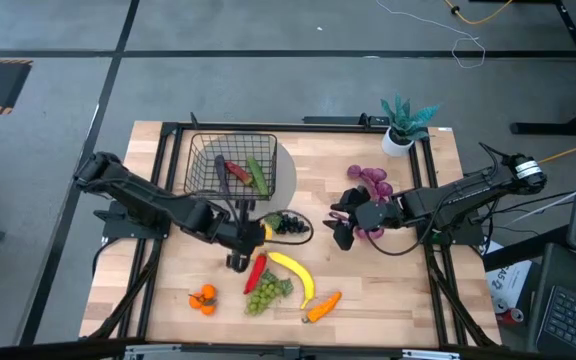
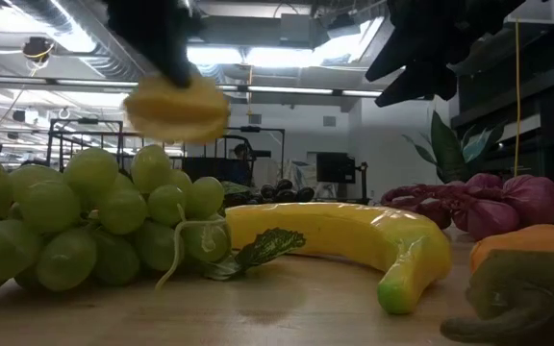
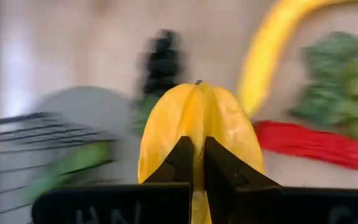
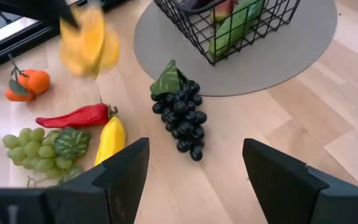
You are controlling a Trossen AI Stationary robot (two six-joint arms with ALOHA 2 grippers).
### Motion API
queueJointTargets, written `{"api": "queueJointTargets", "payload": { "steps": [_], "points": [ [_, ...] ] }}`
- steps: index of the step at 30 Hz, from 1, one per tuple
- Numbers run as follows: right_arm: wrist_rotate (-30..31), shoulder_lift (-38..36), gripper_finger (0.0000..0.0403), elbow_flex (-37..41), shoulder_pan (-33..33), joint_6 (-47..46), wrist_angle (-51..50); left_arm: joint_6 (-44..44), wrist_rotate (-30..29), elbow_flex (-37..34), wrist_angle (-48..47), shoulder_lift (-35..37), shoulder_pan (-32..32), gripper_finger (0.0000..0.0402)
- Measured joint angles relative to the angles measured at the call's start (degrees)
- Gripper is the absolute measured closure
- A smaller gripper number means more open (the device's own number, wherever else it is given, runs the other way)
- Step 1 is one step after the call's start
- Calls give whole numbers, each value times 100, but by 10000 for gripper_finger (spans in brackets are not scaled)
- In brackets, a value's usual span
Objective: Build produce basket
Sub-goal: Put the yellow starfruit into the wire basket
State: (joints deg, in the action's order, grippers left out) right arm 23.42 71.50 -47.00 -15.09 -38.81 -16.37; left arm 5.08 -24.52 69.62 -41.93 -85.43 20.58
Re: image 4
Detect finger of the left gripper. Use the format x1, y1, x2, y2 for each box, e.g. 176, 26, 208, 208
17, 0, 81, 29

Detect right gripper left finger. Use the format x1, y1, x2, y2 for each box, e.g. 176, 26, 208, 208
42, 136, 150, 224

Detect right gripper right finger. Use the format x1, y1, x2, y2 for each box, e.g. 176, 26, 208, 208
242, 138, 358, 224

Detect yellow bell pepper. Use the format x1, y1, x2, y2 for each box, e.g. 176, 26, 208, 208
58, 6, 121, 80

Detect yellow banana green tip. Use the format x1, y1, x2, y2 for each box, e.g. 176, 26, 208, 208
93, 116, 127, 167

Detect orange mandarins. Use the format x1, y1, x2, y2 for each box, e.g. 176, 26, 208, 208
4, 54, 52, 103

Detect red chili pepper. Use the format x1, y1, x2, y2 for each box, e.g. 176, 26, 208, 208
35, 98, 119, 129

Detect black grape bunch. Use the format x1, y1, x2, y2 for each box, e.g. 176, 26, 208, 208
149, 58, 208, 162

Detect green grape bunch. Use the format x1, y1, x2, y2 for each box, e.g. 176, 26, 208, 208
1, 126, 92, 187

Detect dark purple eggplant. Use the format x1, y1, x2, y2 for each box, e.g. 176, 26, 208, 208
174, 0, 226, 15

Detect red yellow mango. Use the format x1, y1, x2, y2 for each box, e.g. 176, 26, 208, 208
210, 0, 237, 23

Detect green cucumber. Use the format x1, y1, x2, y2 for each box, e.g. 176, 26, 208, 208
208, 0, 265, 60

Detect gray round mat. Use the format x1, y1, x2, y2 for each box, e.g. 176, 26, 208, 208
133, 0, 338, 97

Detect black wire basket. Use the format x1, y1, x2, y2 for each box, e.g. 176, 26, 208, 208
152, 0, 301, 67

